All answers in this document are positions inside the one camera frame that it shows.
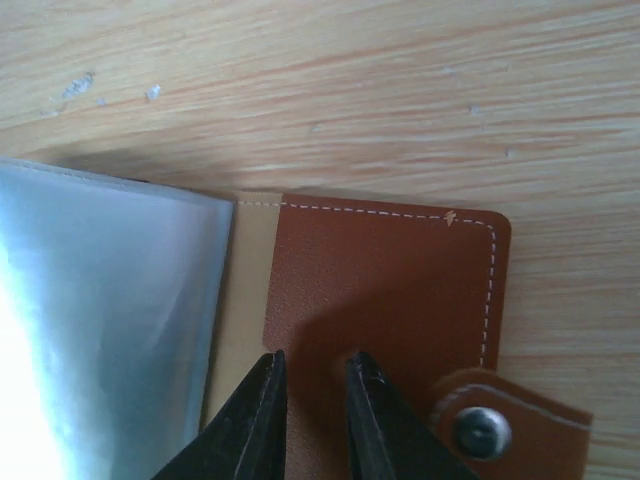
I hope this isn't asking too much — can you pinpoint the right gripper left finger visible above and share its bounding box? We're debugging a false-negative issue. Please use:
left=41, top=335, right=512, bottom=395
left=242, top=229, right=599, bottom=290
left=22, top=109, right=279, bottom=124
left=154, top=350, right=287, bottom=480

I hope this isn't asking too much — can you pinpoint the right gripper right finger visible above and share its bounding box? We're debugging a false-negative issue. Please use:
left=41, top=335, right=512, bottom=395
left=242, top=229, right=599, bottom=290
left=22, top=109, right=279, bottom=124
left=345, top=352, right=477, bottom=480

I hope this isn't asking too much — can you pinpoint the brown leather card holder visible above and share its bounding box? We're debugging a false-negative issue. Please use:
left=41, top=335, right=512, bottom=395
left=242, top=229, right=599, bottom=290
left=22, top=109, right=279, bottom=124
left=1, top=158, right=592, bottom=479

